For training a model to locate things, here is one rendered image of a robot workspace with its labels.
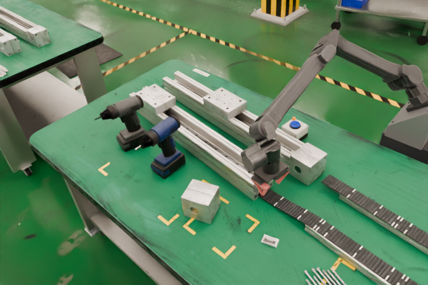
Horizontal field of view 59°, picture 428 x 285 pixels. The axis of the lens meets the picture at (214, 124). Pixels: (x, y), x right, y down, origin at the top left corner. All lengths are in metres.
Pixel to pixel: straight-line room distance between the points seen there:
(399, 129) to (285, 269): 0.76
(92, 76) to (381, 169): 2.00
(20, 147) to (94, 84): 0.64
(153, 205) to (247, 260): 0.39
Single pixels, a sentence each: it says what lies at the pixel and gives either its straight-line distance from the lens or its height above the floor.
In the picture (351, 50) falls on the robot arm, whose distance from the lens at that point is 1.50.
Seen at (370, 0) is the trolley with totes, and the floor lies 0.26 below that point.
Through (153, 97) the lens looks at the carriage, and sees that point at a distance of 1.71.
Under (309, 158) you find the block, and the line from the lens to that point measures 1.41.
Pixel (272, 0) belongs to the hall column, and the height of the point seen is 0.21.
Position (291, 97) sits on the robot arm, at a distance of 1.28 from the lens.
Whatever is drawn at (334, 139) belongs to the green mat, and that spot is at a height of 0.78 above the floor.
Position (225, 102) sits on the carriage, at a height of 0.90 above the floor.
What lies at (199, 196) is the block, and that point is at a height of 0.87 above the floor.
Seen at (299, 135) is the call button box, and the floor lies 0.82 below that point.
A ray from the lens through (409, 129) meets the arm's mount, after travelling 1.66.
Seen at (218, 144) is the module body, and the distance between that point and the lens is 1.51.
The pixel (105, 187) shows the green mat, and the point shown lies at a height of 0.78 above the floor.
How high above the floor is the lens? 1.84
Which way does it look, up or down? 38 degrees down
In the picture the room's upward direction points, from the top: 5 degrees counter-clockwise
